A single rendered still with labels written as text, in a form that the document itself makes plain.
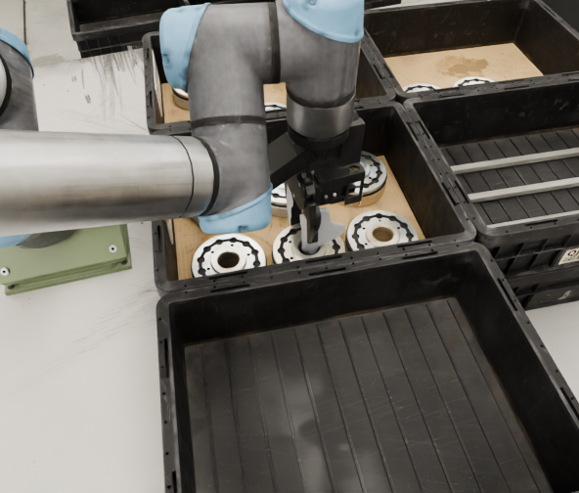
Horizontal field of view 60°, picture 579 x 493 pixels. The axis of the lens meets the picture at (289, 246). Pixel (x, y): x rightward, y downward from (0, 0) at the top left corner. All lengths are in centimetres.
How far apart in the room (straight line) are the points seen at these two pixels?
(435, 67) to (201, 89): 73
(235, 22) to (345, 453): 46
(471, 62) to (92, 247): 84
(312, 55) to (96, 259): 54
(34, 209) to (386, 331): 45
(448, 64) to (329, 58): 68
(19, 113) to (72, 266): 29
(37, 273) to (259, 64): 56
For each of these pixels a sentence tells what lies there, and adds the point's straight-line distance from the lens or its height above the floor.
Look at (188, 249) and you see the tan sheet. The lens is 76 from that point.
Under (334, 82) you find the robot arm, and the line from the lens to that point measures 53.
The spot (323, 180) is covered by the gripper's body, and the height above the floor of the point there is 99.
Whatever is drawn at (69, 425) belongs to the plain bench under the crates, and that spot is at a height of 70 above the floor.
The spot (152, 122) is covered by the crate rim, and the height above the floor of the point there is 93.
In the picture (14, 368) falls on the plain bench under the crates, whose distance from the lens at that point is 89.
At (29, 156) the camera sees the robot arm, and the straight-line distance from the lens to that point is 39.
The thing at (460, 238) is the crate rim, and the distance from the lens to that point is 66.
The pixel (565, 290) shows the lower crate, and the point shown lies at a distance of 91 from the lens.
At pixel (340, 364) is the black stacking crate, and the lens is 65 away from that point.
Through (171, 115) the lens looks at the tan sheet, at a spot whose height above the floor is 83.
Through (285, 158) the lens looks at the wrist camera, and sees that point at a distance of 60.
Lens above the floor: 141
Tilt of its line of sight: 51 degrees down
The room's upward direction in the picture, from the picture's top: straight up
